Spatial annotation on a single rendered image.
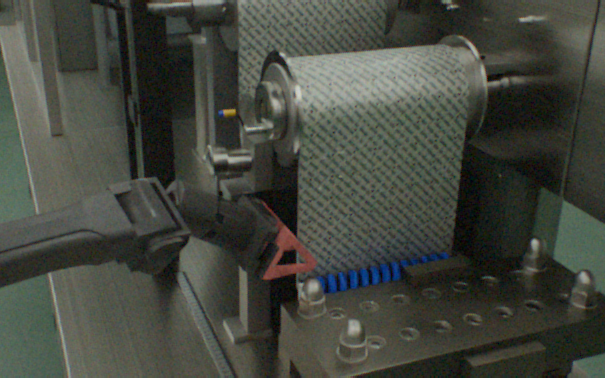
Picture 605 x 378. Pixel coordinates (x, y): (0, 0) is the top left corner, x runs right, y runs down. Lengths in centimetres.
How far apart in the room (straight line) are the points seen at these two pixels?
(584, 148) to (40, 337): 215
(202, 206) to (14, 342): 197
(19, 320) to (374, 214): 206
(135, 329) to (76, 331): 8
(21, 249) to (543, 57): 67
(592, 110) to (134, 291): 73
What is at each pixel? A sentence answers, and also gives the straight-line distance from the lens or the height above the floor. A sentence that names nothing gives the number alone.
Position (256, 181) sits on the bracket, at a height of 115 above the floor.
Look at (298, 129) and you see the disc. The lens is 90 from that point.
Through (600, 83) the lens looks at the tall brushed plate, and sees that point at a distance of 97.
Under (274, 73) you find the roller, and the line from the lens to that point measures 96.
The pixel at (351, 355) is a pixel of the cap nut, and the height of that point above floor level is 104.
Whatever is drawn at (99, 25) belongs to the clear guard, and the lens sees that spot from 189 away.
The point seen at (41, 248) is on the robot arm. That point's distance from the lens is 76.
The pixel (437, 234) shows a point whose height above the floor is 106.
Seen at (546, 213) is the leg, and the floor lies 98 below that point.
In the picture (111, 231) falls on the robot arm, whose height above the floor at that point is 120.
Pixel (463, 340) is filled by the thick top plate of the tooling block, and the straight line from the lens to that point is 93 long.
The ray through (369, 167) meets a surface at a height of 118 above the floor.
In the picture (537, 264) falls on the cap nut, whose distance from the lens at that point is 109.
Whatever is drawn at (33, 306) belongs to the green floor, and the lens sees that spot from 298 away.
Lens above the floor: 156
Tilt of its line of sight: 24 degrees down
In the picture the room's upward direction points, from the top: 1 degrees clockwise
